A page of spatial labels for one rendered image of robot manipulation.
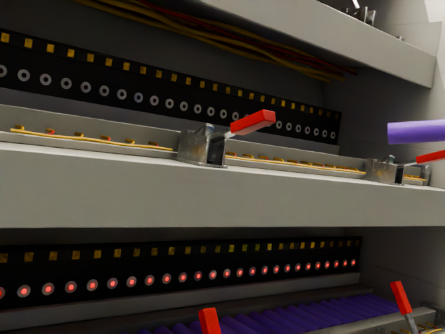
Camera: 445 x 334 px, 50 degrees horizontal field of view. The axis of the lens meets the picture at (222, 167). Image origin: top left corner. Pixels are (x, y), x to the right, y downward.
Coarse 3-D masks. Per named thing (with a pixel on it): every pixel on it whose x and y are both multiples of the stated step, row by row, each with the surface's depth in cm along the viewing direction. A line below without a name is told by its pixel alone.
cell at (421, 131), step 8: (432, 120) 39; (440, 120) 39; (392, 128) 40; (400, 128) 40; (408, 128) 40; (416, 128) 39; (424, 128) 39; (432, 128) 39; (440, 128) 39; (392, 136) 40; (400, 136) 40; (408, 136) 40; (416, 136) 39; (424, 136) 39; (432, 136) 39; (440, 136) 39
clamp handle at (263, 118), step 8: (256, 112) 33; (264, 112) 32; (272, 112) 33; (240, 120) 34; (248, 120) 33; (256, 120) 33; (264, 120) 32; (272, 120) 32; (208, 128) 37; (232, 128) 34; (240, 128) 34; (248, 128) 34; (256, 128) 34; (208, 136) 37; (216, 136) 36; (224, 136) 36
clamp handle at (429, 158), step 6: (444, 150) 49; (390, 156) 54; (420, 156) 51; (426, 156) 51; (432, 156) 50; (438, 156) 50; (444, 156) 49; (390, 162) 54; (402, 162) 53; (408, 162) 52; (414, 162) 52; (420, 162) 51; (426, 162) 51
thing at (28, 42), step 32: (0, 32) 43; (0, 64) 44; (32, 64) 45; (64, 64) 47; (96, 64) 49; (128, 64) 51; (64, 96) 48; (96, 96) 50; (128, 96) 52; (160, 96) 55; (192, 96) 57; (224, 96) 60; (256, 96) 64; (320, 128) 73
